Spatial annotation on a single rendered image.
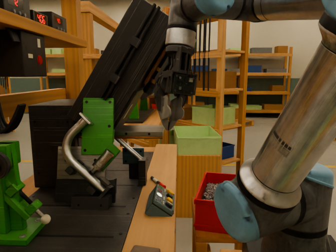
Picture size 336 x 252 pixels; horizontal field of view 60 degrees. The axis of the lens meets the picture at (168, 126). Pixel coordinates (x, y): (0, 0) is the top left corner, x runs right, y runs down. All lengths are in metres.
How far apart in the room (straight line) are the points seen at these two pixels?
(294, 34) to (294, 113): 10.17
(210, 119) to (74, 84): 2.16
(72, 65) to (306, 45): 9.40
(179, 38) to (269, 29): 9.70
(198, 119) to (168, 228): 2.99
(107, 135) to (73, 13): 1.03
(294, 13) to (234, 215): 0.41
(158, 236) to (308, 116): 0.59
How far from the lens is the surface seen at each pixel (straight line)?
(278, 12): 0.68
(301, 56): 10.65
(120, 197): 1.14
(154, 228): 0.93
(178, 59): 0.72
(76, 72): 1.91
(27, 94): 1.51
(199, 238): 1.10
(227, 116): 3.84
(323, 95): 0.43
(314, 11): 0.63
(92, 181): 1.06
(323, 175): 0.66
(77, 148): 1.13
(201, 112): 3.79
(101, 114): 1.10
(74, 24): 1.93
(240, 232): 0.57
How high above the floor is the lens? 1.36
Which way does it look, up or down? 10 degrees down
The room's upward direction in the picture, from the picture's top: straight up
